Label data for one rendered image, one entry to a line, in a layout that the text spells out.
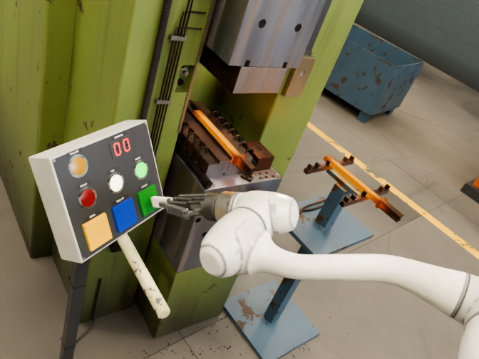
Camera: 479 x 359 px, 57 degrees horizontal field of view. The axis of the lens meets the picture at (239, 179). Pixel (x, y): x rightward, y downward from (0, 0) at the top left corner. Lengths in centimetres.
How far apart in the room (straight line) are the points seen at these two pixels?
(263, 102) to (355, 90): 340
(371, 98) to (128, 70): 398
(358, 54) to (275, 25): 378
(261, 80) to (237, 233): 70
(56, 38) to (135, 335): 133
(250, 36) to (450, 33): 802
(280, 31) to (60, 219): 85
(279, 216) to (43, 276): 160
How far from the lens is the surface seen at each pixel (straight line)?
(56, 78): 188
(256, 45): 143
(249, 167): 159
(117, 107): 147
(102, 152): 120
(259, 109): 190
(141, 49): 140
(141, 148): 130
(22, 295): 235
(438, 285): 103
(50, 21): 178
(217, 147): 170
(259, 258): 95
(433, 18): 943
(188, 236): 173
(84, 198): 116
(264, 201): 105
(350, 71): 524
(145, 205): 131
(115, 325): 226
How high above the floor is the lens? 185
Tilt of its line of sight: 33 degrees down
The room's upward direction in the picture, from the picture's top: 21 degrees clockwise
